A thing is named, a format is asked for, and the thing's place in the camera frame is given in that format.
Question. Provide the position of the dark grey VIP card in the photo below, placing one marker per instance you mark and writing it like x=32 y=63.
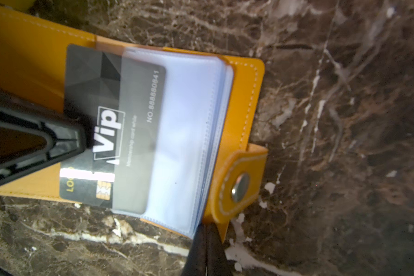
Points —
x=118 y=100

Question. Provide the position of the yellow leather card holder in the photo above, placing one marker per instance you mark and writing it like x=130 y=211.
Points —
x=32 y=67

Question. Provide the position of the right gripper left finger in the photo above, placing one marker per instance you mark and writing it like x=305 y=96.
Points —
x=197 y=258

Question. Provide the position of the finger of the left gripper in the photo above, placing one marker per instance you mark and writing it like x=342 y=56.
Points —
x=33 y=137

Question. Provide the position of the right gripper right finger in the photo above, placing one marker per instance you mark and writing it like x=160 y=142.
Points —
x=217 y=264

